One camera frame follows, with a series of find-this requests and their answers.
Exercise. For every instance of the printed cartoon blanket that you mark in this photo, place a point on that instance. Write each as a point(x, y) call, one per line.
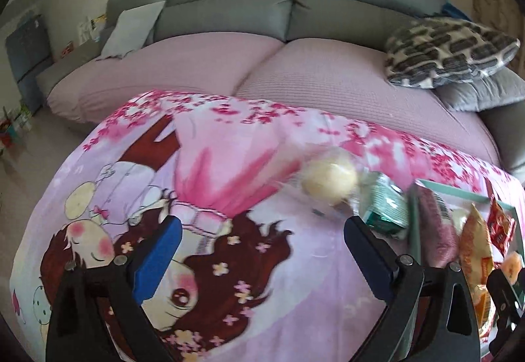
point(266, 284)

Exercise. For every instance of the dark red snack packet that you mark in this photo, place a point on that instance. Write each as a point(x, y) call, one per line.
point(500, 229)

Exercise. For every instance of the colourful floor toys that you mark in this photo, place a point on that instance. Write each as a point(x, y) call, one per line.
point(14, 124)

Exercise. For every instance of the beige swiss roll packet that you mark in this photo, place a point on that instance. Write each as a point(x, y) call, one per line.
point(475, 247)

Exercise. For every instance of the black and white patterned pillow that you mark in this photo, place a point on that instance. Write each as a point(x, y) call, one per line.
point(447, 50)

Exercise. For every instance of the pink snack packet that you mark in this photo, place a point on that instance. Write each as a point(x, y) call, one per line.
point(437, 231)

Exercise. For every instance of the blue cloth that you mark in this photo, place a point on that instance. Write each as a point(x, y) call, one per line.
point(455, 11)

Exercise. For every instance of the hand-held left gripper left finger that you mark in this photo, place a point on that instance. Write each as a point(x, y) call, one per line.
point(160, 259)

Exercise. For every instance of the light grey cushion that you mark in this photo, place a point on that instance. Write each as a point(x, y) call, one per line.
point(131, 30)

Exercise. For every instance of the grey quilted pillow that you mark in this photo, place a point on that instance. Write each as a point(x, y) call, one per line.
point(488, 93)

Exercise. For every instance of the small dark green packet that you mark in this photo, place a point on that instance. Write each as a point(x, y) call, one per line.
point(385, 202)

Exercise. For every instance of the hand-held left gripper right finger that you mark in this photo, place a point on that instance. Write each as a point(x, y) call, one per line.
point(369, 255)

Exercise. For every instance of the clear bun packet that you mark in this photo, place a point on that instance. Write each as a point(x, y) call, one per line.
point(328, 177)

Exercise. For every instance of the blue cabinet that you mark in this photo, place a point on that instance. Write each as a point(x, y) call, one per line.
point(26, 46)

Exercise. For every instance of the small red wall sticker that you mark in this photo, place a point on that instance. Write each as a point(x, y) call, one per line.
point(67, 49)

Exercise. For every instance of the teal cardboard box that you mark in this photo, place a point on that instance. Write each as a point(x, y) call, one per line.
point(414, 222)

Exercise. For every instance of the pink sofa seat cover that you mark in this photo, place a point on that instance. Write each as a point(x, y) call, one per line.
point(328, 79)
point(164, 67)

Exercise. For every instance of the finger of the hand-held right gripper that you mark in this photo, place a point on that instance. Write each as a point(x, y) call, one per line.
point(500, 292)

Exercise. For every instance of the orange cake packet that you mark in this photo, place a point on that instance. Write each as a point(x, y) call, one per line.
point(513, 263)

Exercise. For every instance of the white printed papers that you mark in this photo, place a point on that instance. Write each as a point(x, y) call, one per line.
point(92, 28)

